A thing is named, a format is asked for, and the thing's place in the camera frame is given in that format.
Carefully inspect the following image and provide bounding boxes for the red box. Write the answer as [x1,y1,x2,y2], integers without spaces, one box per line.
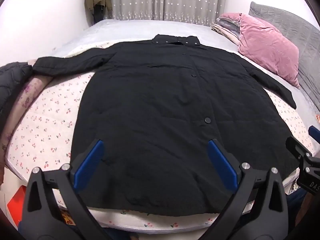
[7,185,28,228]

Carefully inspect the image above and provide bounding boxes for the dark hanging garment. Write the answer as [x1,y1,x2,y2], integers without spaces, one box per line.
[92,4,105,26]

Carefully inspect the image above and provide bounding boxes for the stack of folded blankets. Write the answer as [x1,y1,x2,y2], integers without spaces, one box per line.
[212,12,242,46]

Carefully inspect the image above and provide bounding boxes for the grey star print curtain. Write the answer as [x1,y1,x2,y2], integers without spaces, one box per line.
[106,0,227,27]

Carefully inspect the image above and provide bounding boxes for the grey quilted headboard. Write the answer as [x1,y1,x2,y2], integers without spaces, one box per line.
[249,2,320,122]

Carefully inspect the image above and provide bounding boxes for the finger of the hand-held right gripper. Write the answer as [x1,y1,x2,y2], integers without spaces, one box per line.
[286,136,313,162]
[308,125,320,141]

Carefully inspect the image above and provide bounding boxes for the pink velvet pillow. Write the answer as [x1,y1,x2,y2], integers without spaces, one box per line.
[237,13,300,89]

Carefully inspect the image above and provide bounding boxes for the black long coat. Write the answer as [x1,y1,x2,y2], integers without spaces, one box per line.
[32,34,298,217]

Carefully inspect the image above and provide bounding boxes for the grey bed cover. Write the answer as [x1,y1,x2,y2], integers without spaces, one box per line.
[50,19,242,64]

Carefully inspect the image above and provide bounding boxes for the cherry print bed sheet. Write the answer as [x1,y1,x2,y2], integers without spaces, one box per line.
[5,40,316,230]

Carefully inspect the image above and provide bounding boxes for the pink floral quilt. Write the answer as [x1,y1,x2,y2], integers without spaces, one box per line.
[0,74,54,188]

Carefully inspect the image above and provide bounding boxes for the black puffer jacket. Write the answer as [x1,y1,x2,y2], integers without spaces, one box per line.
[0,62,33,117]

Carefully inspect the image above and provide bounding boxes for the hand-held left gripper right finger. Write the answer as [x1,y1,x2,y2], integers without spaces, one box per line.
[200,139,296,240]

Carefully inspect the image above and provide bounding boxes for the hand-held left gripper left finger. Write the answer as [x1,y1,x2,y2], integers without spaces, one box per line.
[21,139,111,240]

